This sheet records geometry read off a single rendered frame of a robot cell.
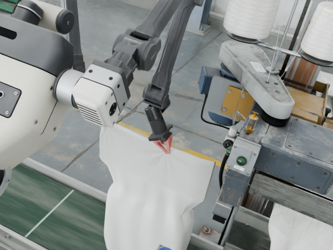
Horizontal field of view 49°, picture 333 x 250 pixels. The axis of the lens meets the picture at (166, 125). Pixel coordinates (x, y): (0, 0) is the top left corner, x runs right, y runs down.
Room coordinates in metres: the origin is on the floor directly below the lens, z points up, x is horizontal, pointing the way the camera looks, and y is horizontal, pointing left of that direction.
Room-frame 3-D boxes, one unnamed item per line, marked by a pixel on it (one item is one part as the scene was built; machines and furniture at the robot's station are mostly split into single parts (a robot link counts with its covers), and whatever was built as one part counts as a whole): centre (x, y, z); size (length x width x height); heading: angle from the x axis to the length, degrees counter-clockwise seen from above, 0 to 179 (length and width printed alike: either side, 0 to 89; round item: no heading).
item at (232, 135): (1.13, -0.25, 1.14); 0.05 x 0.04 x 0.16; 162
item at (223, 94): (1.32, -0.28, 1.23); 0.28 x 0.07 x 0.16; 72
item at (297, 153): (0.98, -0.39, 1.21); 0.30 x 0.25 x 0.30; 72
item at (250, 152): (0.88, -0.24, 1.29); 0.08 x 0.05 x 0.09; 72
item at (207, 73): (1.40, -0.14, 1.25); 0.10 x 0.08 x 0.12; 7
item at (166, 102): (1.20, 0.05, 1.24); 0.11 x 0.09 x 0.12; 163
